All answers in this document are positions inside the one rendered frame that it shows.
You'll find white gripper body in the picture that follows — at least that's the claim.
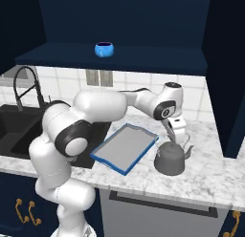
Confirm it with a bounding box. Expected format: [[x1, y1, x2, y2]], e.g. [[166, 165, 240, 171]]
[[163, 118, 189, 145]]

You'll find grey kettle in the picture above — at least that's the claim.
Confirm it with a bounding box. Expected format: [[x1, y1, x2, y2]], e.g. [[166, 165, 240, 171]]
[[153, 135, 195, 177]]

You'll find blue rimmed grey tray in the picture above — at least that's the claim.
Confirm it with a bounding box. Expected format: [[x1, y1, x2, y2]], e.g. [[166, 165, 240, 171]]
[[89, 122, 160, 177]]

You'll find dark blue cabinet door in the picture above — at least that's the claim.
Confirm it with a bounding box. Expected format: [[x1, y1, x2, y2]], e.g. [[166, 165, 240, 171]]
[[0, 0, 48, 76], [201, 0, 245, 160]]

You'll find blue mug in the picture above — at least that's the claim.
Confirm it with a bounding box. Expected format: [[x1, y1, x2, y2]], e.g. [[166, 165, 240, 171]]
[[94, 41, 115, 58]]

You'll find dark blue cupboard door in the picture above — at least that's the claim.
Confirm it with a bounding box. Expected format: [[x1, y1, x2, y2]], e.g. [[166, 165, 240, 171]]
[[219, 208, 245, 237], [26, 175, 105, 237], [0, 172, 29, 237]]

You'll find black spring tap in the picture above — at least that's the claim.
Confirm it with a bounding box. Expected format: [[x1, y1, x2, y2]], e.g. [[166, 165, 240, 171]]
[[12, 65, 46, 112]]

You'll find black sink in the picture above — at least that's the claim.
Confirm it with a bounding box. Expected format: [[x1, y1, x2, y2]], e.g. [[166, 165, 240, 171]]
[[0, 101, 113, 170]]

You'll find black dishwasher handle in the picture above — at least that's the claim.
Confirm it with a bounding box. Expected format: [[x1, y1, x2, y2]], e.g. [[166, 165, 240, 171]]
[[108, 190, 219, 219]]

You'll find grey wall outlet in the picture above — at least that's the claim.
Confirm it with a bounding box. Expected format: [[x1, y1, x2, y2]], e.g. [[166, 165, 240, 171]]
[[85, 69, 100, 87], [100, 70, 114, 88]]

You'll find gold cupboard handle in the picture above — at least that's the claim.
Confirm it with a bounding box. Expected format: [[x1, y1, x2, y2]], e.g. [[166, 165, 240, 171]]
[[28, 201, 43, 226], [14, 198, 31, 225], [222, 210, 242, 237]]

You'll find dark blue wall cabinet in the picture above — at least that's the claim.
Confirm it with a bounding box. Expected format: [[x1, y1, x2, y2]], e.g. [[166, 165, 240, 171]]
[[13, 0, 224, 77]]

